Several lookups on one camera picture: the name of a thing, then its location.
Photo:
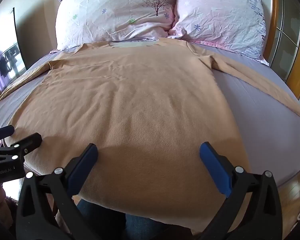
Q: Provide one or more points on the floral pillow with tree print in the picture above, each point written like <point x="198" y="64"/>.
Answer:
<point x="115" y="12"/>

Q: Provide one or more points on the pink floral pillow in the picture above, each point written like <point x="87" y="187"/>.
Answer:
<point x="220" y="15"/>

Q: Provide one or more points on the person's blue jeans legs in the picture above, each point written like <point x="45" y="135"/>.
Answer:
<point x="130" y="223"/>

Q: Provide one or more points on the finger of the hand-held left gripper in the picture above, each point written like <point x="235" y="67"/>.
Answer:
<point x="2" y="132"/>
<point x="27" y="142"/>

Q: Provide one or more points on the wooden headboard with glass panels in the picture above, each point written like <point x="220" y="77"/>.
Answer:
<point x="287" y="37"/>

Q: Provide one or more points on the window with purple curtain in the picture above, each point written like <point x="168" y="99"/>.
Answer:
<point x="5" y="55"/>

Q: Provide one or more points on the beige long-sleeved shirt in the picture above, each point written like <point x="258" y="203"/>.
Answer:
<point x="130" y="110"/>

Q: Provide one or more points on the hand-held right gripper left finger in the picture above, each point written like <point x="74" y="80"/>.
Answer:
<point x="83" y="166"/>

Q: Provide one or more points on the bed with lilac sheet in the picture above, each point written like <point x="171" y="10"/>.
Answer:
<point x="260" y="120"/>

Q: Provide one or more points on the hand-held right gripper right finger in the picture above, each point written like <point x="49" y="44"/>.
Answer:
<point x="216" y="170"/>

